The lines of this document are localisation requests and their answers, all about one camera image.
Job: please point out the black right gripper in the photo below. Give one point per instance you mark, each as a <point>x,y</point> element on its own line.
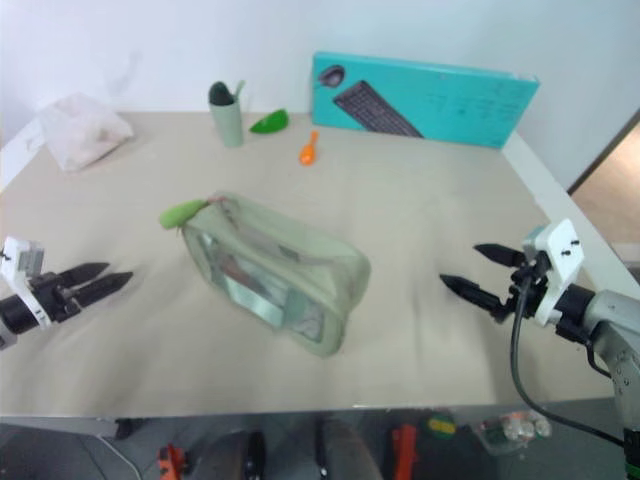
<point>525,285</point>

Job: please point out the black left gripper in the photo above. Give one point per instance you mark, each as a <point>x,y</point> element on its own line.
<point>52,295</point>

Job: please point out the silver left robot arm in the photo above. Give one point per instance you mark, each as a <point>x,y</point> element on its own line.
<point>11,314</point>

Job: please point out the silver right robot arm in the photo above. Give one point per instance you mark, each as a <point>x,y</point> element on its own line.
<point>607,330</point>

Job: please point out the transparent green zip pouch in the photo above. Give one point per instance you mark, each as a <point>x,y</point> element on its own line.
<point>280,280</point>

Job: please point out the light green toy piece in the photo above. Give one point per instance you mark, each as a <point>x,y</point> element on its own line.
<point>179,213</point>

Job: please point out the beige table cloth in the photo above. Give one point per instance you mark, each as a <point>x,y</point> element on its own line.
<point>400,350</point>

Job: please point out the white crumpled plastic bag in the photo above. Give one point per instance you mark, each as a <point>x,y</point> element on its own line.
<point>82,132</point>

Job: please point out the green yellow label item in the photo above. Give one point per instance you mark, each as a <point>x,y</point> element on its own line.
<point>441,425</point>

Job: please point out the clear bag of small parts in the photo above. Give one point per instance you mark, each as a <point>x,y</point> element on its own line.
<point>515,430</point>

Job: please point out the brown door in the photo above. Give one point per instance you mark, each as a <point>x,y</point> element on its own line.
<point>607,155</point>

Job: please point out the teal keyboard box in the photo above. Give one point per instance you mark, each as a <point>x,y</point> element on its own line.
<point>430,100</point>

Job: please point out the red tool under table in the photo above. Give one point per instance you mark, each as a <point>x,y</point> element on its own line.
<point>405,450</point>

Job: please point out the orange tool under table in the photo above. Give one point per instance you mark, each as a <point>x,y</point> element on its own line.
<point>172,462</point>

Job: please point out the pale green cup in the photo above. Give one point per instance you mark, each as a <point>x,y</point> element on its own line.
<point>227,122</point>

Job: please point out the orange toy carrot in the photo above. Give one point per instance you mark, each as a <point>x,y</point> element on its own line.
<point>308,151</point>

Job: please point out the dark green toy avocado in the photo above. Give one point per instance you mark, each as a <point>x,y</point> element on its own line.
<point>220,93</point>

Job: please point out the green toy pepper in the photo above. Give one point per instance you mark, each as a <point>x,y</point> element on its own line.
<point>271,123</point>

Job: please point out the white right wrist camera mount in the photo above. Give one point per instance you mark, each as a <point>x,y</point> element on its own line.
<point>562,255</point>

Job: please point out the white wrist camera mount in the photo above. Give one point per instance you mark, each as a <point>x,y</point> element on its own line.
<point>14,260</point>
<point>562,255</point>

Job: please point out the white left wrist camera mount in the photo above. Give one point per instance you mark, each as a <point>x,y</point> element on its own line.
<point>14,260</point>

